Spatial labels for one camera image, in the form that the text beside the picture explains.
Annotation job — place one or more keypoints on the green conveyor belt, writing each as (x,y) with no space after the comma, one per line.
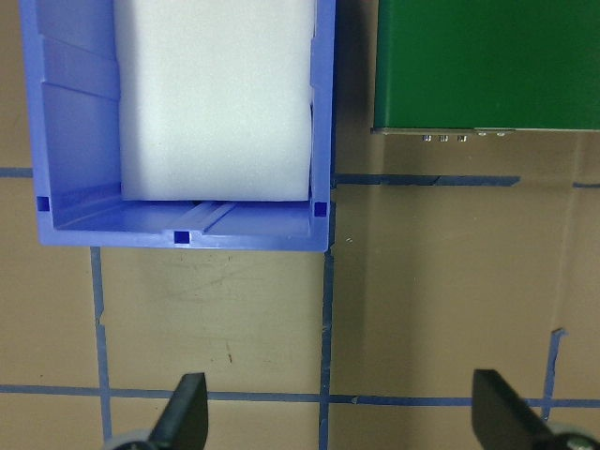
(487,61)

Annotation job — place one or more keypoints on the white foam pad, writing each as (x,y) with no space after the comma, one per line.
(211,94)

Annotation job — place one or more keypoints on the blue plastic storage bin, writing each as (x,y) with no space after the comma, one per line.
(70,140)

